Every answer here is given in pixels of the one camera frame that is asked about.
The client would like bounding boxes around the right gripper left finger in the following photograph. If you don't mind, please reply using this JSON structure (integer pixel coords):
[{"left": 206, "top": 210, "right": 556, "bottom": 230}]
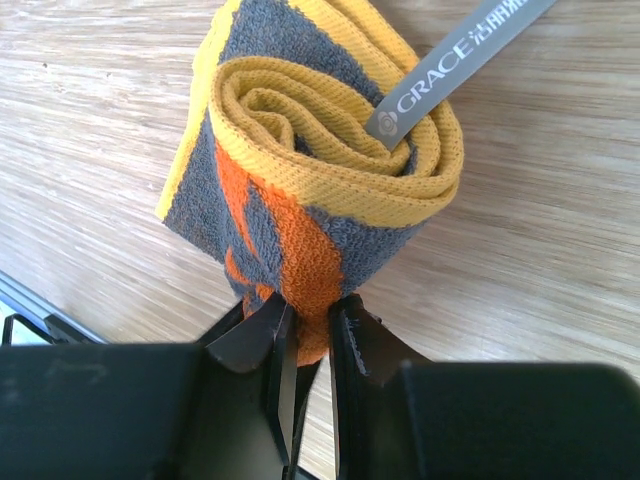
[{"left": 1, "top": 295, "right": 295, "bottom": 479}]

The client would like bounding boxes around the aluminium frame rail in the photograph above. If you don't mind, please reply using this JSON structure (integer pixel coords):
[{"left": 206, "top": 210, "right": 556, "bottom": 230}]
[{"left": 1, "top": 272, "right": 106, "bottom": 344}]

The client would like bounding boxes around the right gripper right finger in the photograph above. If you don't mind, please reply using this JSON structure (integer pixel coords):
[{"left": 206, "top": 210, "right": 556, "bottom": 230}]
[{"left": 330, "top": 295, "right": 639, "bottom": 479}]

